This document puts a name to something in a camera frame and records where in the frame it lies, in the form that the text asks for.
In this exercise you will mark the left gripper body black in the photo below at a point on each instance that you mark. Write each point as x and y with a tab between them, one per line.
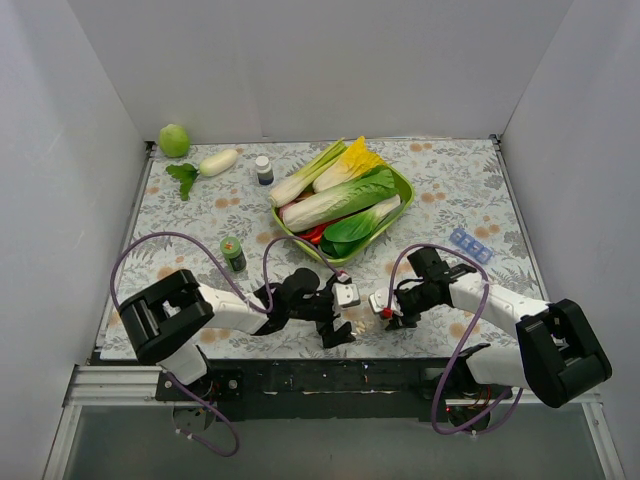
329	314

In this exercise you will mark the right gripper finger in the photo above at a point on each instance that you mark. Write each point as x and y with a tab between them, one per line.
410	321
394	323

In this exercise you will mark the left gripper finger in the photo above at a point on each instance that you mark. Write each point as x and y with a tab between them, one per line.
343	335
328	334

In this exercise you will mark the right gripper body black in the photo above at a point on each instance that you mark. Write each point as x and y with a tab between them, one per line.
397	310

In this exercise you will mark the clear weekly pill organizer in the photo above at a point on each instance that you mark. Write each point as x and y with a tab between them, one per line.
364	321

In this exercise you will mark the green pill bottle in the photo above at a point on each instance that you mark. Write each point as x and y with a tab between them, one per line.
231	249

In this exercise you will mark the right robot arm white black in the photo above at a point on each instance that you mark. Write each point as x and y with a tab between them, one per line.
557	356

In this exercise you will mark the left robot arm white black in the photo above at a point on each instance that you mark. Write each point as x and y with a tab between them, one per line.
162	320

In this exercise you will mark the red chili peppers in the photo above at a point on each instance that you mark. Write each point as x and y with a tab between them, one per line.
315	234

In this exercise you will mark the bok choy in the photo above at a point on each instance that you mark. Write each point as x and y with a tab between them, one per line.
343	237

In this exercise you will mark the blue pill blister pack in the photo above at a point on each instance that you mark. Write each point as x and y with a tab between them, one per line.
469	244

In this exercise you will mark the green plastic tray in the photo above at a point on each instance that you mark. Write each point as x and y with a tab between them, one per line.
404	190

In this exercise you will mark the green napa cabbage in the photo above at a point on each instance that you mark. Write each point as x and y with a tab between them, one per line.
340	200

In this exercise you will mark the leek white green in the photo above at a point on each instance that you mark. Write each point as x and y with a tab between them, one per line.
292	186

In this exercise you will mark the white blue pill bottle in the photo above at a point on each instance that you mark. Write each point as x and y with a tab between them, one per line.
264	170

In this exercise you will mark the yellow napa cabbage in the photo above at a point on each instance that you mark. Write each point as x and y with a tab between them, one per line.
355	161

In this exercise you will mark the floral patterned table mat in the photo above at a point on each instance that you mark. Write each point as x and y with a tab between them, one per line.
457	184

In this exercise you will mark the white radish with leaves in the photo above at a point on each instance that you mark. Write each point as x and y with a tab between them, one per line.
187	174

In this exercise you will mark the green round cabbage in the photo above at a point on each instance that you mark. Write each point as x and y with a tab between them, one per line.
174	141

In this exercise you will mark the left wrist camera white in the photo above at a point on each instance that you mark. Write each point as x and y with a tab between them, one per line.
346	295

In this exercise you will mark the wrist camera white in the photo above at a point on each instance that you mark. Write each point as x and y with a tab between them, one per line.
383	304
346	295

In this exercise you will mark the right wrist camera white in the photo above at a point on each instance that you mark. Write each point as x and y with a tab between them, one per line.
383	304

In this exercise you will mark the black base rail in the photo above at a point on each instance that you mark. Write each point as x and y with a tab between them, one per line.
313	389

